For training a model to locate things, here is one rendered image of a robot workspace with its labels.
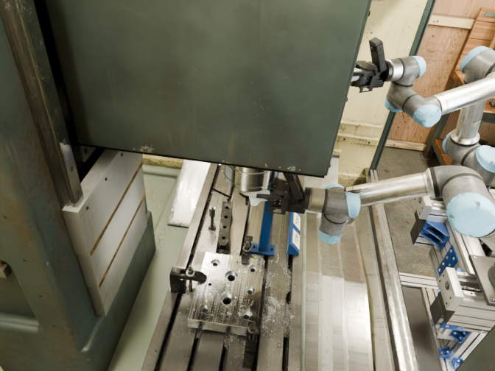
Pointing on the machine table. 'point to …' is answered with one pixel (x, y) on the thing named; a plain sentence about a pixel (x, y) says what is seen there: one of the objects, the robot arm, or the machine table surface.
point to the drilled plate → (236, 326)
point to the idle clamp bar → (225, 226)
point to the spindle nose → (248, 178)
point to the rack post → (264, 234)
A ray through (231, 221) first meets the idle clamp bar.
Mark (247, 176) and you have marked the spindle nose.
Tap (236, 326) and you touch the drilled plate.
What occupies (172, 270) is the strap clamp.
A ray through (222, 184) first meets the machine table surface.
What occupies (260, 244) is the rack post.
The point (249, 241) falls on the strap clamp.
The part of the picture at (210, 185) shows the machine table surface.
